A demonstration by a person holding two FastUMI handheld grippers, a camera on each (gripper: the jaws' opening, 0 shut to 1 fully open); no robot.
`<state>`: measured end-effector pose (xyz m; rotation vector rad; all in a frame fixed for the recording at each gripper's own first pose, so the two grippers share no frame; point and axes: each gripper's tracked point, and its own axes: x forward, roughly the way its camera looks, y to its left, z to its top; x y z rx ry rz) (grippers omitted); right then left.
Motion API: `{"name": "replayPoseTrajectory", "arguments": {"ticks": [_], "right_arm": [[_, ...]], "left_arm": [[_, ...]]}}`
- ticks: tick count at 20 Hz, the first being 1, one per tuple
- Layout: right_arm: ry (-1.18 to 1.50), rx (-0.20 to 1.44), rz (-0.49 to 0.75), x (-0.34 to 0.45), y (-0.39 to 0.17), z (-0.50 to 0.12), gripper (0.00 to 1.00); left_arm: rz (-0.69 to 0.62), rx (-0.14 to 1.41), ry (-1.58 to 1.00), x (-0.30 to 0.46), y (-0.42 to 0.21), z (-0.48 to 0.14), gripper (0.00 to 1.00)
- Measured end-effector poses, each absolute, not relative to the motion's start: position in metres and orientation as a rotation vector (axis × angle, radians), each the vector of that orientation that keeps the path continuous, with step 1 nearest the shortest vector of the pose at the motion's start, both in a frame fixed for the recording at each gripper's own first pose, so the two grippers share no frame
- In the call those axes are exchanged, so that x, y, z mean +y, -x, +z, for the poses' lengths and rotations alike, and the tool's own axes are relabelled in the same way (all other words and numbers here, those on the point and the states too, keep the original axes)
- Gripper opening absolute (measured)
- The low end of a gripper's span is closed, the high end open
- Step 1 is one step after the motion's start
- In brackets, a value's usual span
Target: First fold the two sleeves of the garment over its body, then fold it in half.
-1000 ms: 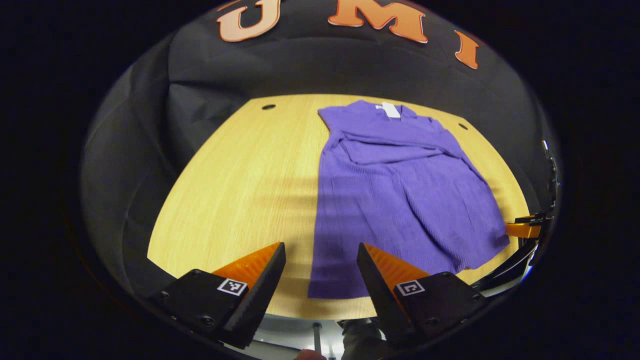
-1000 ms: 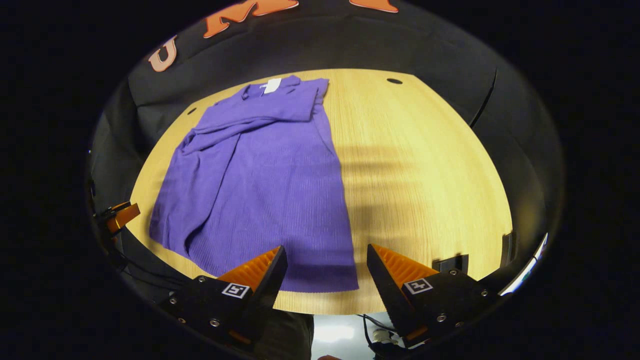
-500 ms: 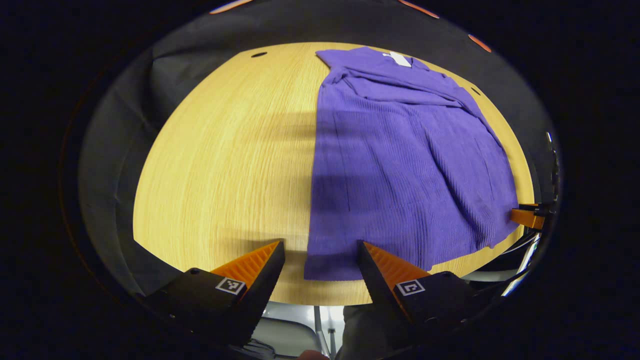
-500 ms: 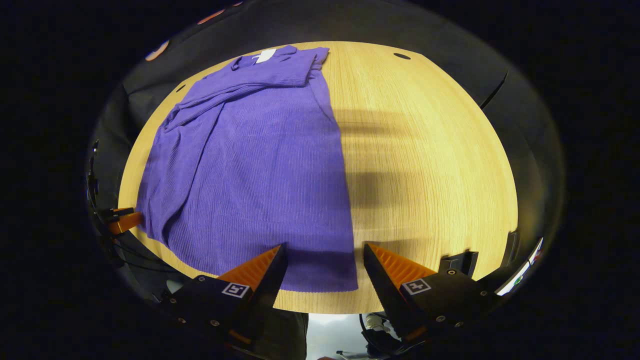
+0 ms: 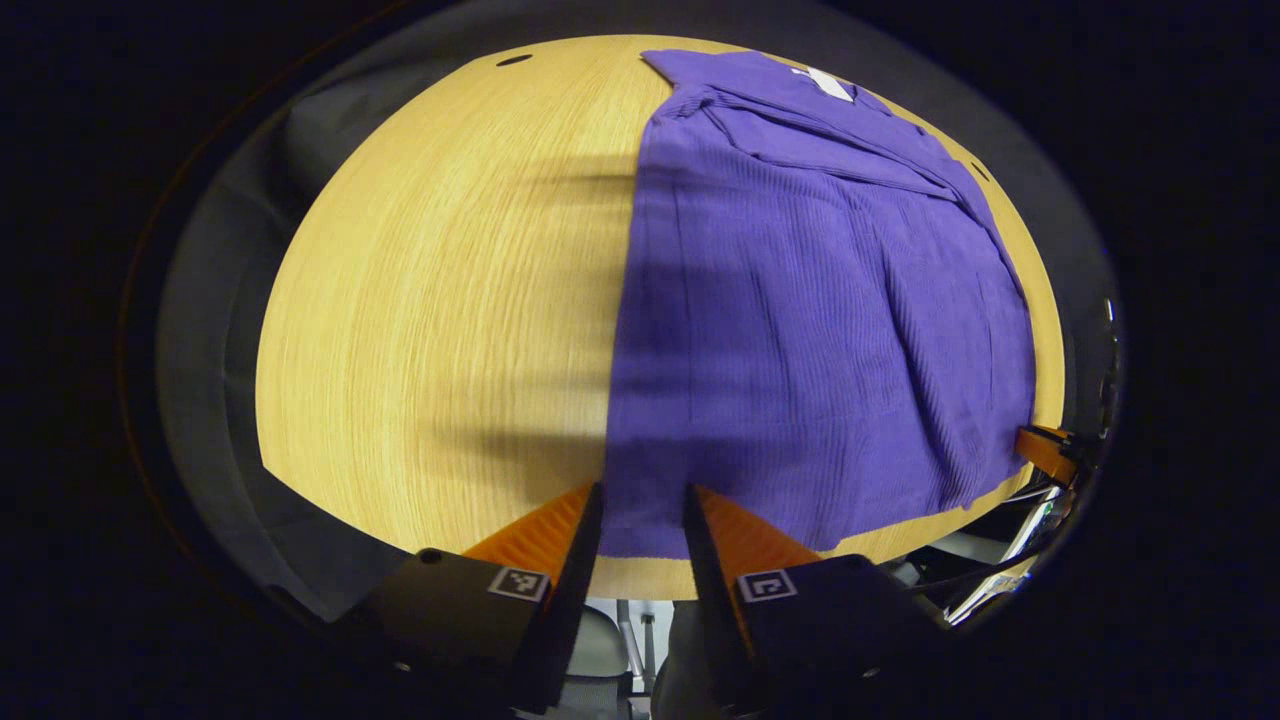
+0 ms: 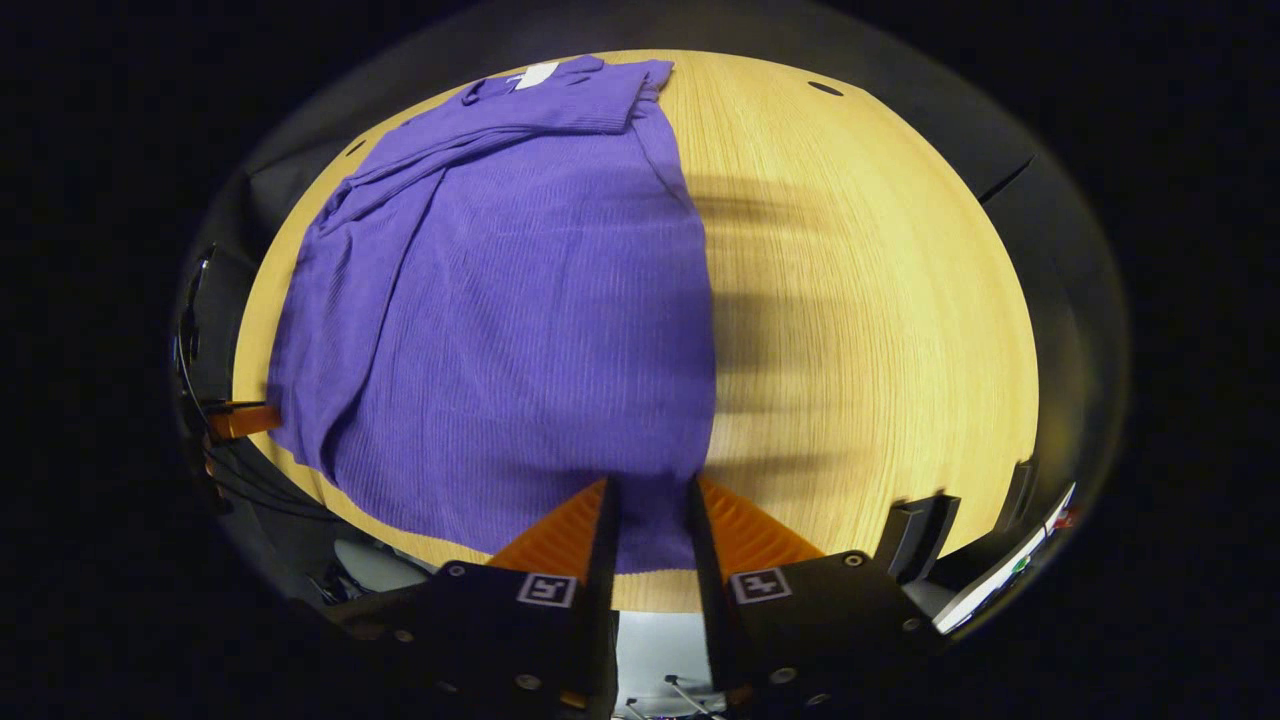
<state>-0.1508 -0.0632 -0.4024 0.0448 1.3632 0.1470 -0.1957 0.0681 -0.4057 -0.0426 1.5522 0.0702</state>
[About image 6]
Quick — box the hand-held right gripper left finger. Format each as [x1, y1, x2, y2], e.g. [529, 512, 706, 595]
[325, 475, 621, 720]

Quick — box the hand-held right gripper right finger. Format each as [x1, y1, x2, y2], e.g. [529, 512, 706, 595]
[685, 475, 946, 720]

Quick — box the purple knit shirt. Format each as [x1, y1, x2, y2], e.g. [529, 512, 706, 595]
[265, 55, 719, 576]

